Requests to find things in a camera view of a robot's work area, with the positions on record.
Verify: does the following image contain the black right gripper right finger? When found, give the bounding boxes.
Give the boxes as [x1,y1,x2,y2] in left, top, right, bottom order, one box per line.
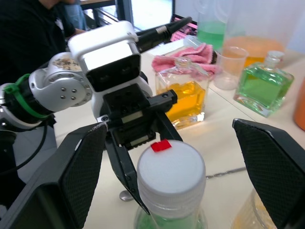
[232,118,305,229]

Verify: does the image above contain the tall clear bottle green liquid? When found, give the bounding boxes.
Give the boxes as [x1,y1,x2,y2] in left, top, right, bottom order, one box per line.
[197,0,227,52]

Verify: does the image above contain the square glass bottle orange liquid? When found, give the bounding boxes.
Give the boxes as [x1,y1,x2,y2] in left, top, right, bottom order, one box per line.
[154,58,211,130]

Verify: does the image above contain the plastic juice bottle green liquid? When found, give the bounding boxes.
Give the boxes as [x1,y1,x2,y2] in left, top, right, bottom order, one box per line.
[134,202,208,229]

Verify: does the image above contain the pink crate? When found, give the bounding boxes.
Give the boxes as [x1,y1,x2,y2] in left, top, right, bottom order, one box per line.
[171,13,199,43]

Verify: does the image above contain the black wrist cable with connector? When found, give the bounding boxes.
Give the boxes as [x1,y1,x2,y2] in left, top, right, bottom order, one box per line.
[135,16,193,53]

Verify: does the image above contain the clear drinking glass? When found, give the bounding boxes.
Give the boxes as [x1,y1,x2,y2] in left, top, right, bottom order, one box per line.
[230,187,278,229]

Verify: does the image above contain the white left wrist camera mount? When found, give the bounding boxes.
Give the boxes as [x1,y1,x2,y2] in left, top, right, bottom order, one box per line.
[68,21,153,123]

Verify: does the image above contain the square glass bottle green liquid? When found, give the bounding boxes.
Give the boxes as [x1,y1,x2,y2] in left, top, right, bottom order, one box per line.
[233,50,295,118]

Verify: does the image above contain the orange container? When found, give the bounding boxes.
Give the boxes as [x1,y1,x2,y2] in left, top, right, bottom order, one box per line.
[294,76,305,131]

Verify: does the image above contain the white screw cap red sticker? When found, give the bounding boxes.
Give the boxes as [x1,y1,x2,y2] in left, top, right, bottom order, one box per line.
[136,140,207,219]

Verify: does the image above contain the pink cloth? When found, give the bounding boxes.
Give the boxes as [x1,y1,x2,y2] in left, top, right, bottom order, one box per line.
[152,43,223,77]

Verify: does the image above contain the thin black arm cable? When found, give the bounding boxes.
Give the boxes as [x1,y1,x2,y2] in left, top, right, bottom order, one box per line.
[0,118,57,177]

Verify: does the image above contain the silver metal spoon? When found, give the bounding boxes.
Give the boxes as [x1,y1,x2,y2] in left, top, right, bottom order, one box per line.
[119,190,134,202]

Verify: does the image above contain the green cable tie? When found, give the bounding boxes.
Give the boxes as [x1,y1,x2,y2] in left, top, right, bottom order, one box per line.
[4,73,49,119]

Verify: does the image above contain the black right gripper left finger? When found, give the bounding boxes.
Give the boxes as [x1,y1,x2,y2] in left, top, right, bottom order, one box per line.
[0,123,108,229]

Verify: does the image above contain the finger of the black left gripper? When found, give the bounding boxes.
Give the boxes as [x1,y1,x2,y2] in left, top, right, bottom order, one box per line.
[105,135,151,216]
[155,110,184,142]

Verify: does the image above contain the clear plastic measuring cup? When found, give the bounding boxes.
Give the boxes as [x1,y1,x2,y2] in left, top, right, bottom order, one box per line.
[213,46,250,91]

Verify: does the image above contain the large clear jug orange liquid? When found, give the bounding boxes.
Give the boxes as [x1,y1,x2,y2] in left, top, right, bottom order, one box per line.
[222,0,294,69]

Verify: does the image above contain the person in black shirt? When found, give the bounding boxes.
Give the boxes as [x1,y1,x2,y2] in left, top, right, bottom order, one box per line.
[0,0,87,84]

